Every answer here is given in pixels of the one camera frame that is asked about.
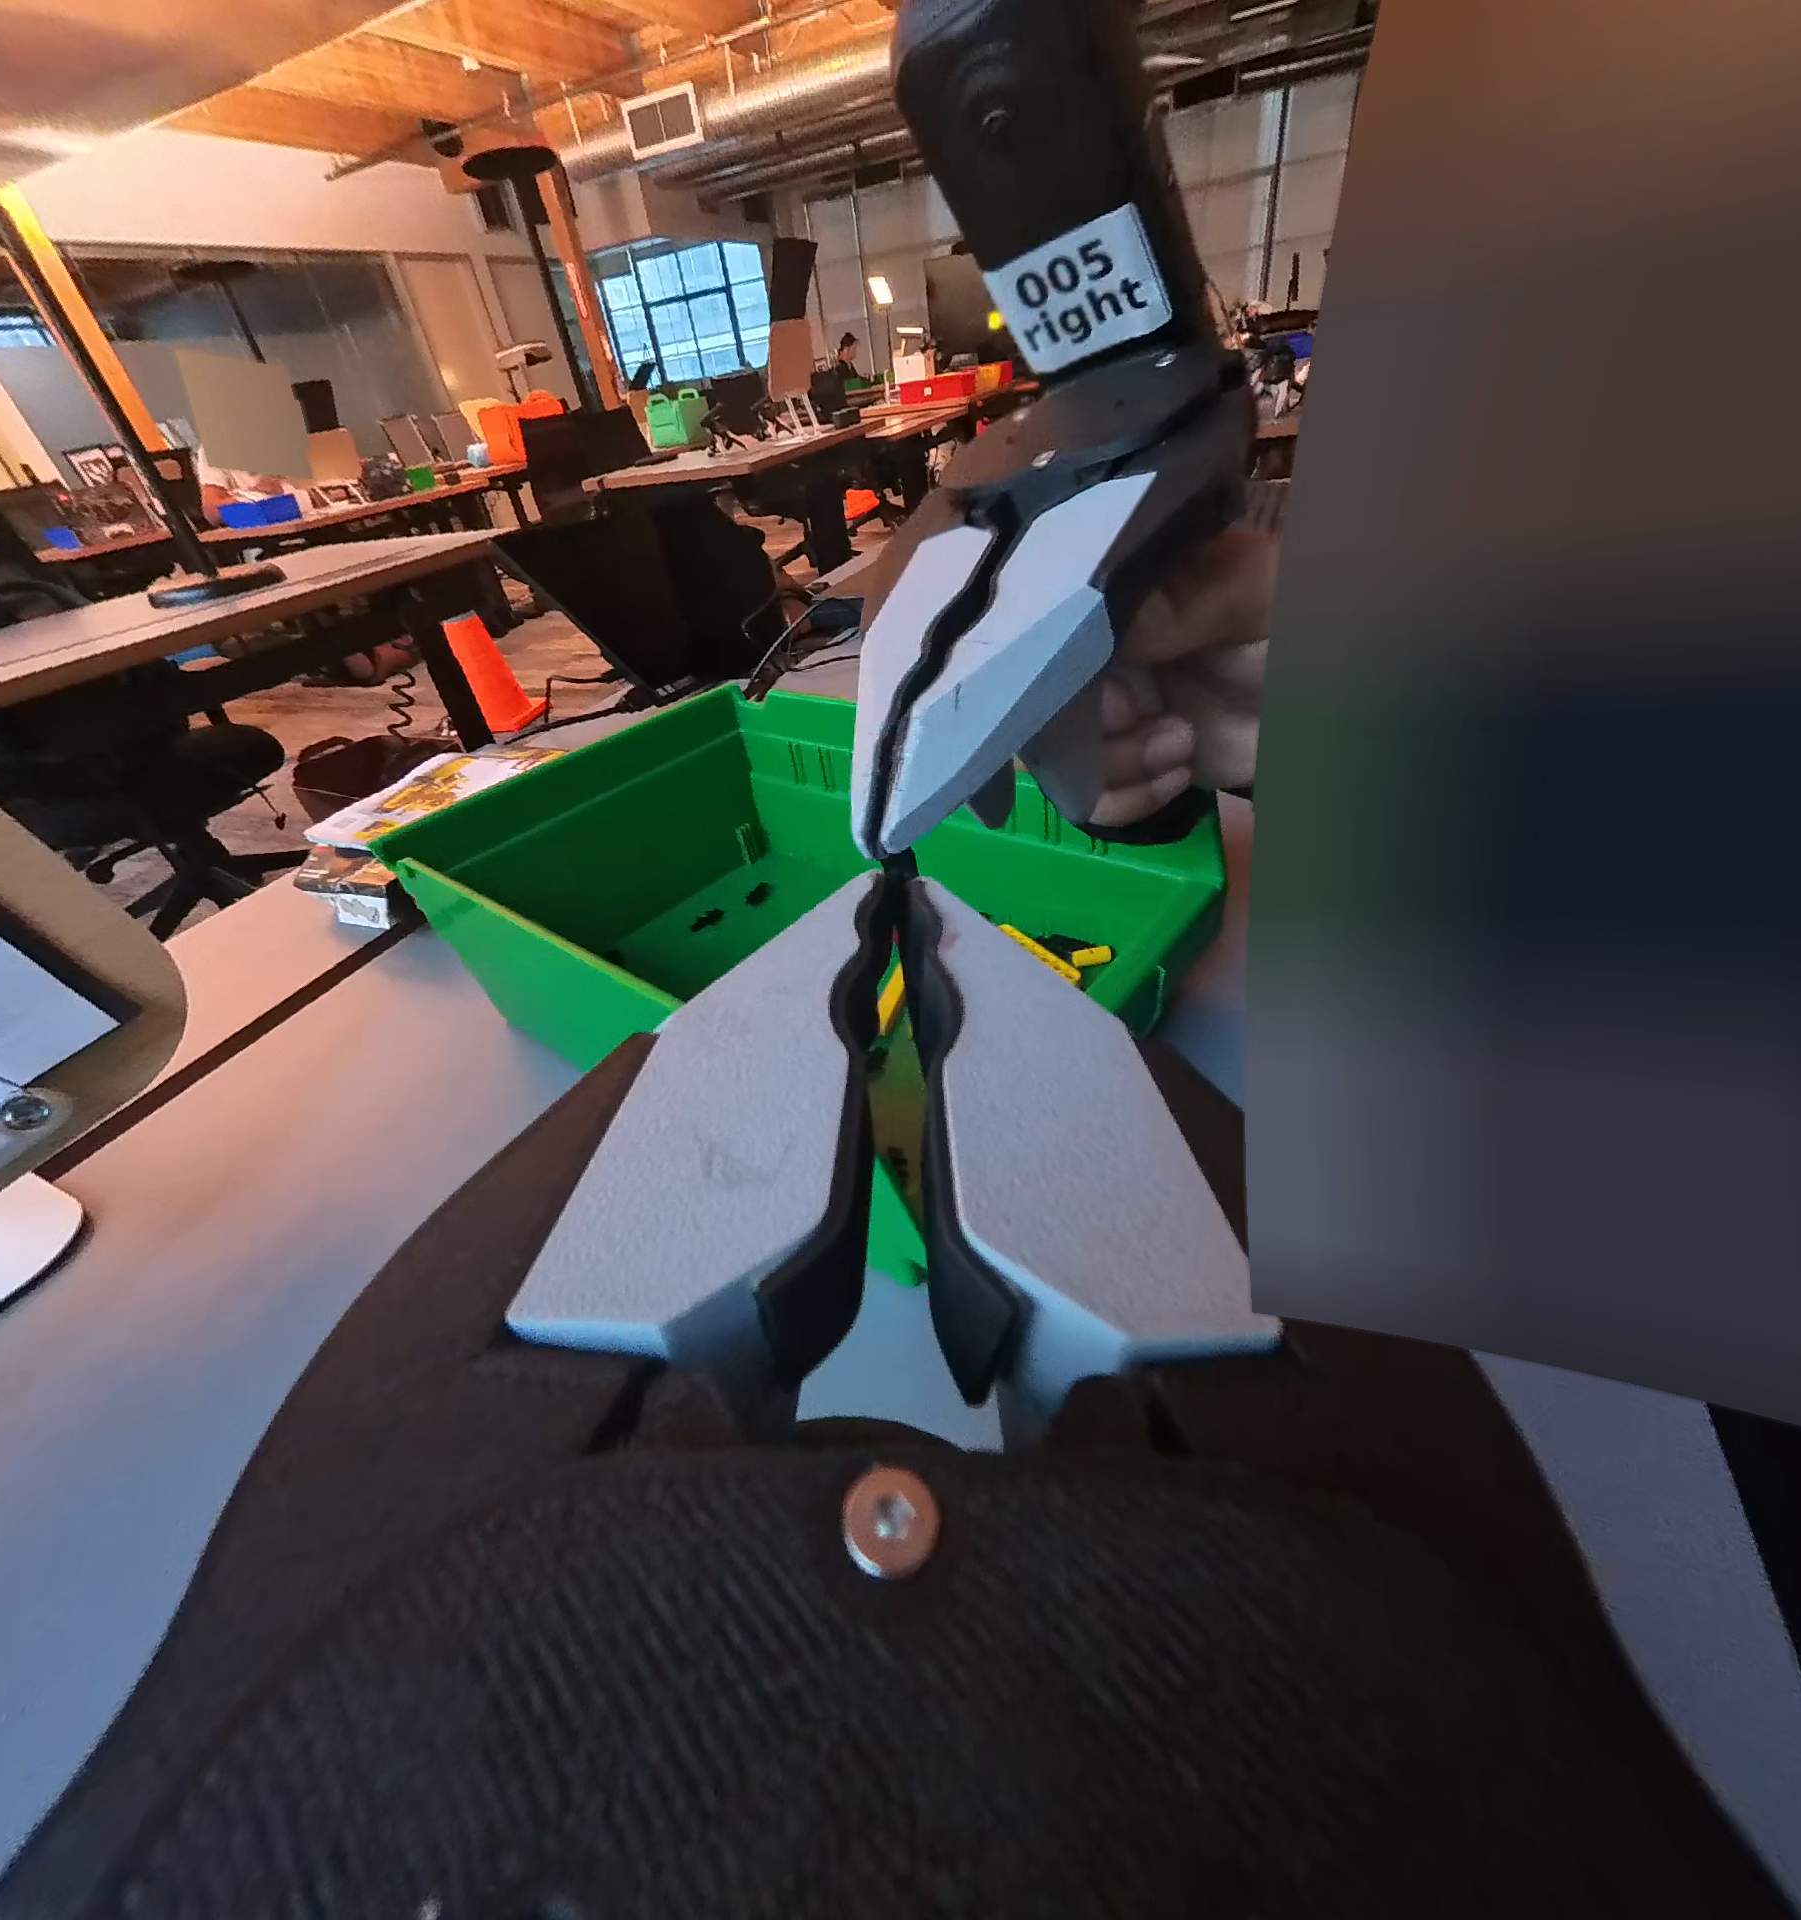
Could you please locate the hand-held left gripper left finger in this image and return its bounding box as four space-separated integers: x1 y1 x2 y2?
502 875 900 1395

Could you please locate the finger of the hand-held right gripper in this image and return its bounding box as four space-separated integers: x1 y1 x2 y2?
848 522 1015 862
873 470 1161 862

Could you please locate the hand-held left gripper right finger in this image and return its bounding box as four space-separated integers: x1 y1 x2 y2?
900 875 1284 1451

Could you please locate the green plastic bin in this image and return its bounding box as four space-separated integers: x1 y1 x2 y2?
367 683 1229 1290

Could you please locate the person's right hand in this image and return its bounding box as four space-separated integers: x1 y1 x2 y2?
1093 530 1276 833

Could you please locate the black background monitor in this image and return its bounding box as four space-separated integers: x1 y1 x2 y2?
922 251 1013 356

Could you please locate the black angled panel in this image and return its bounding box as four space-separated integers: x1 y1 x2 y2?
487 490 785 697

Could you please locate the arched window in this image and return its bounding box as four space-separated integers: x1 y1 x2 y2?
590 239 774 386

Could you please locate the orange bin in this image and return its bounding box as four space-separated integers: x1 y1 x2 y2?
462 391 569 468

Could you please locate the orange traffic cone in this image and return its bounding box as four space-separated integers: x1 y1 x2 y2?
440 606 548 737

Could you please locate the dark printed booklet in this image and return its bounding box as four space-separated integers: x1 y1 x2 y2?
294 845 409 933

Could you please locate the yellow instruction booklet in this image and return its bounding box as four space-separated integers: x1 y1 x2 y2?
307 748 574 846

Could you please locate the dark brown bag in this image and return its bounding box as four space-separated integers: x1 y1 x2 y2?
290 731 458 819

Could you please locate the black floor lamp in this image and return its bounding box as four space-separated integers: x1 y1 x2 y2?
462 142 610 406

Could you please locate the black office chair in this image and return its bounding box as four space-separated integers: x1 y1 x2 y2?
0 510 287 942

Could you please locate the silver computer monitor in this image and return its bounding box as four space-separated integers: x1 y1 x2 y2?
0 762 187 1350

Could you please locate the wooden desk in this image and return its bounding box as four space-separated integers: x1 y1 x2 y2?
0 527 519 727

